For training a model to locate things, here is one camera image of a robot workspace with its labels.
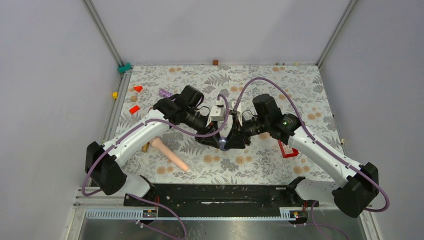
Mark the pink microphone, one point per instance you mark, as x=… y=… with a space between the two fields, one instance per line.
x=159 y=145

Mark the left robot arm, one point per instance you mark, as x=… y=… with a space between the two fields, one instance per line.
x=104 y=162

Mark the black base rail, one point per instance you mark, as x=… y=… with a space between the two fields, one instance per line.
x=215 y=201

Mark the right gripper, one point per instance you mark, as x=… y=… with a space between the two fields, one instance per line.
x=235 y=140

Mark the red toy block box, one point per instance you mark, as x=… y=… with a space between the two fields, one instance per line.
x=287 y=151

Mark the red triangle block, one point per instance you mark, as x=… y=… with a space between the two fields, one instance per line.
x=138 y=88

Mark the teal block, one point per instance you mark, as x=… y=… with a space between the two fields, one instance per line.
x=124 y=68

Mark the red flat block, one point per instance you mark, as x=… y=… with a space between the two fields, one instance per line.
x=134 y=109

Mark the floral table mat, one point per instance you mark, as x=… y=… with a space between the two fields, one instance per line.
x=295 y=88

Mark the purple glitter microphone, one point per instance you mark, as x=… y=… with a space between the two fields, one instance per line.
x=164 y=93

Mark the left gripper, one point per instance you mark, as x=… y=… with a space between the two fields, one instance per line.
x=210 y=128

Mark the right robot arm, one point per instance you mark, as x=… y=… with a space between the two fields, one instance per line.
x=353 y=185

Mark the gold microphone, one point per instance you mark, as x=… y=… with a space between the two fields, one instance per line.
x=145 y=147

